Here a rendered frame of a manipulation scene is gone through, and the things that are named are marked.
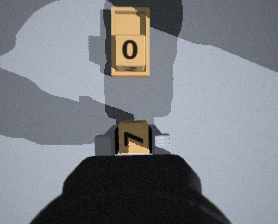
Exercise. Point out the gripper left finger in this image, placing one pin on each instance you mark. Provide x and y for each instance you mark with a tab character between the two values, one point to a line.
107	144

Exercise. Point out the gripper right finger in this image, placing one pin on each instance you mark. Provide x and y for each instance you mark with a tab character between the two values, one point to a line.
158	143

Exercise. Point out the tan number cube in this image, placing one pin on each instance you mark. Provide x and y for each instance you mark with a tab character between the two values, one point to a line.
129	52
133	137

